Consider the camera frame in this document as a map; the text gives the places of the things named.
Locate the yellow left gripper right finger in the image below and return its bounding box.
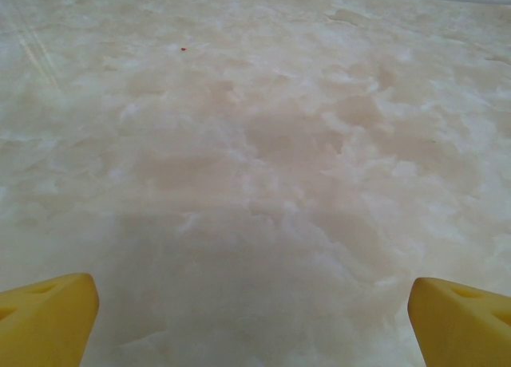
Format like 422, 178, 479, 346
407, 277, 511, 367

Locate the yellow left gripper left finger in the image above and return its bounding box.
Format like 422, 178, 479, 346
0, 273, 100, 367

